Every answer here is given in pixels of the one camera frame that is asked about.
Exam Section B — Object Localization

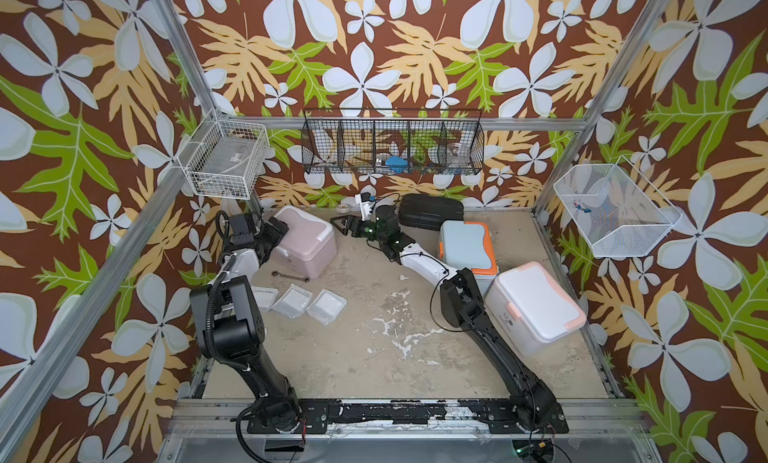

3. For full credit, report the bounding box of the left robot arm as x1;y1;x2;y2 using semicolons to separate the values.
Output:
190;210;302;432

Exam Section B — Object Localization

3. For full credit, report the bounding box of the grey box orange handle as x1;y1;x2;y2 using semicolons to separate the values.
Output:
439;220;499;296

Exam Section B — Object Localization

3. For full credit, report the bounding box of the white and salmon first aid box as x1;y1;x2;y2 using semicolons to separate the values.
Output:
484;262;586;356

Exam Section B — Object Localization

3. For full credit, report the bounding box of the white wire basket left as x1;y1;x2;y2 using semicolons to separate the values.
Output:
178;116;271;200

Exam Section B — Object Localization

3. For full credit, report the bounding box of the pink medicine chest box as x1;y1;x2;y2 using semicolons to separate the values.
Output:
271;205;337;279

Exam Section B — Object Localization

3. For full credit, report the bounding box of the black hard case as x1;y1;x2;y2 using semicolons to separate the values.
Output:
398;193;464;231

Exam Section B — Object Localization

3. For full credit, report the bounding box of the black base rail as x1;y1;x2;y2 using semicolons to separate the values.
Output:
287;398;570;435

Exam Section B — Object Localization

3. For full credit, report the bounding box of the white mesh basket right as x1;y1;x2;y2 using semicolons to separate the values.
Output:
554;157;683;258

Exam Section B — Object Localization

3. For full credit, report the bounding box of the white gauze packet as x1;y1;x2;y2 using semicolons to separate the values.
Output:
306;289;347;325
251;286;278;312
272;284;313;319

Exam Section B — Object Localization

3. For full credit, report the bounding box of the silver ratchet wrench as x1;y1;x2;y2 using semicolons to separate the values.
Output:
271;271;310;282

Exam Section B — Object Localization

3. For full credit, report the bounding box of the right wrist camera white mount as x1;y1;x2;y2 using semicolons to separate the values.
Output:
354;192;376;221

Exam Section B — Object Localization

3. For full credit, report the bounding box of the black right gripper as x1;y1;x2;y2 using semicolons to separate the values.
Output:
330;216;389;245

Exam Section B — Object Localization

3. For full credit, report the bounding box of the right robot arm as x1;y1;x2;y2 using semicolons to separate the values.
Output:
330;205;569;434

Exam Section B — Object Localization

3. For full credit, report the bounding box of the blue item in black basket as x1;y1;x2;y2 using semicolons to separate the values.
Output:
385;156;409;174

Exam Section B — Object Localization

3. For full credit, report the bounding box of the black wire basket rear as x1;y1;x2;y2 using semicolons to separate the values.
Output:
298;107;485;175

